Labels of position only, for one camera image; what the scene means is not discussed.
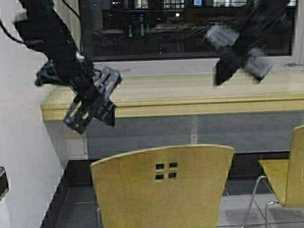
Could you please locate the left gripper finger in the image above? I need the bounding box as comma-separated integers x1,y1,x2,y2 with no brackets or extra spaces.
96,101,116,127

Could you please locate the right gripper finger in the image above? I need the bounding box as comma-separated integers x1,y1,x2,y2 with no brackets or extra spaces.
214,55,240,86

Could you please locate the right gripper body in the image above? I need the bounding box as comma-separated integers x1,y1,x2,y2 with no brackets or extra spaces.
205,24,274,82

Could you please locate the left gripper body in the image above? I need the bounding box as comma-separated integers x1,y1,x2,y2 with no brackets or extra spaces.
63,66,122,134

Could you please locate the yellow plywood chair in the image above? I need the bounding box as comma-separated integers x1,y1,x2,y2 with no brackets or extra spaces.
241,124,304,228
90,143,235,228

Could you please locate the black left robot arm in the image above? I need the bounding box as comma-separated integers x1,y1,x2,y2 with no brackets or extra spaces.
13,0,122,134

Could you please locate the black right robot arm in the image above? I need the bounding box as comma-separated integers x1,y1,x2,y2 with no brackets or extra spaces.
205,0,291,86

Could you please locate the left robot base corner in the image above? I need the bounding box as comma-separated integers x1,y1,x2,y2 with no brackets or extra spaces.
0,167,9,202

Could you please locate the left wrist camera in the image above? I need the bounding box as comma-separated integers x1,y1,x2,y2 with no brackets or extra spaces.
34,60,67,87

